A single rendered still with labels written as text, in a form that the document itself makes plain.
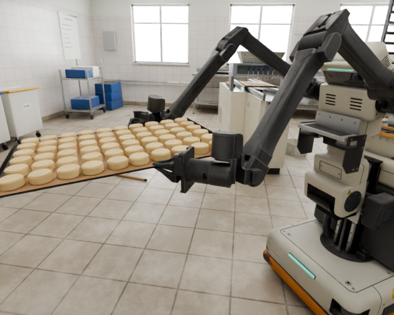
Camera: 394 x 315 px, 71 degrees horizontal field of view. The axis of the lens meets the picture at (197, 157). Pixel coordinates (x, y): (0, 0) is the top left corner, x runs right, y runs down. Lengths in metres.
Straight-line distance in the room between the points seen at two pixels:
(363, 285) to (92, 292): 1.39
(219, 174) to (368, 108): 0.79
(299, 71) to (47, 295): 1.67
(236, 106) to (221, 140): 3.02
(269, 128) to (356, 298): 1.02
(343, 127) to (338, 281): 0.72
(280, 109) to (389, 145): 0.96
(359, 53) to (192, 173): 0.59
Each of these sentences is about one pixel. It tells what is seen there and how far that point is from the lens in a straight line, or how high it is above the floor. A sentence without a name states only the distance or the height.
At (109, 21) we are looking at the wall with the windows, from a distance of 7.63.
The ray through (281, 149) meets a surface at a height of 0.31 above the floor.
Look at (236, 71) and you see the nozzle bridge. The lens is 3.56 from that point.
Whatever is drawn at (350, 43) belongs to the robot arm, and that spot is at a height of 1.29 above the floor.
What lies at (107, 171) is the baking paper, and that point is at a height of 0.99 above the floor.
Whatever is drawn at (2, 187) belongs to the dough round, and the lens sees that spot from 0.72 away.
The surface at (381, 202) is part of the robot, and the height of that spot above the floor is 0.68.
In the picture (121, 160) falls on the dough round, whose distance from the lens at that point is 0.70.
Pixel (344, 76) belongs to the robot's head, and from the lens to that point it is 1.28.
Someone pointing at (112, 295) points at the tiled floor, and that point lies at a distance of 1.76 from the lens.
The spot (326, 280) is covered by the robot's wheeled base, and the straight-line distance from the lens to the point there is 1.55.
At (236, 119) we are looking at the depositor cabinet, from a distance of 3.64.
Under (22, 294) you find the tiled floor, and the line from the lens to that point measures 1.94.
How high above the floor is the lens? 1.25
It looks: 20 degrees down
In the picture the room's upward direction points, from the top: 1 degrees clockwise
